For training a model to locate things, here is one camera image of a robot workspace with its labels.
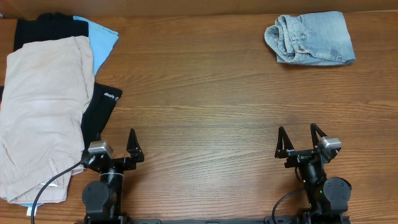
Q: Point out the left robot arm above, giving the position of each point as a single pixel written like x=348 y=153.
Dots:
x=103 y=198

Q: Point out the black garment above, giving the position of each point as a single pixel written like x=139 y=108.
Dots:
x=50 y=93

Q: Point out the beige khaki shorts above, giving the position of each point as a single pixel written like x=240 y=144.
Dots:
x=32 y=173

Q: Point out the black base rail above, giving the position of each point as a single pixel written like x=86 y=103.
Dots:
x=266 y=220

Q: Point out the folded light blue jeans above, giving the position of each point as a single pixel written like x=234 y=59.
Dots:
x=316 y=39

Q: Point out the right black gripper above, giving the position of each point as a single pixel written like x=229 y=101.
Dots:
x=297 y=155

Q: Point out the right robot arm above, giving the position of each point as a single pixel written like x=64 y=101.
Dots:
x=327 y=197

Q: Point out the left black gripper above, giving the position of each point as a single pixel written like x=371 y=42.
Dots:
x=135 y=153

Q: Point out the light blue t-shirt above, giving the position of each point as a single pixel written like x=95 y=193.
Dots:
x=52 y=108

